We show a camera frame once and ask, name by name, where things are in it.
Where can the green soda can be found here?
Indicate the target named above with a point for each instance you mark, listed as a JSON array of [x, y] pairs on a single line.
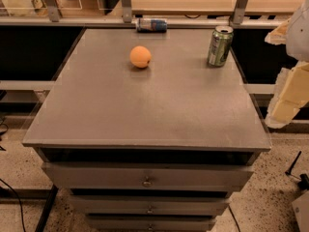
[[221, 40]]

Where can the grey drawer cabinet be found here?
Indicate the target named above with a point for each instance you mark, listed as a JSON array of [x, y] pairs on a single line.
[[176, 112]]

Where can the metal railing frame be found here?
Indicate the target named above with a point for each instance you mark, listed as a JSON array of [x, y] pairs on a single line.
[[96, 13]]

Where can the middle grey drawer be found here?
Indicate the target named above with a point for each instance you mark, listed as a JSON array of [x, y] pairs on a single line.
[[149, 205]]

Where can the blue silver energy drink can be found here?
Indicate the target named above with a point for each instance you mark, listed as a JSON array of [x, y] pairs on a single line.
[[151, 25]]

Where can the grey box corner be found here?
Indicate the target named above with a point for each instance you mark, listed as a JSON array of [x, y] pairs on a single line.
[[301, 209]]

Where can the orange fruit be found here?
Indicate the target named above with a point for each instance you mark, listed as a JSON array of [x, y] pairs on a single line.
[[140, 57]]

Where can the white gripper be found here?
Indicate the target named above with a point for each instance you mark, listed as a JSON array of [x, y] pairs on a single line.
[[299, 38]]

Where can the grey drawer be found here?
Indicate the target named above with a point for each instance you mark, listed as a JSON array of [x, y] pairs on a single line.
[[98, 175], [149, 205], [152, 224]]

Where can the top grey drawer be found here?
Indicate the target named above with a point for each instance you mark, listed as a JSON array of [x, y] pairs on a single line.
[[98, 175]]

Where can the bottom grey drawer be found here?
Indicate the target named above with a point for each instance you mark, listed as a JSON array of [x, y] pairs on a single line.
[[152, 224]]

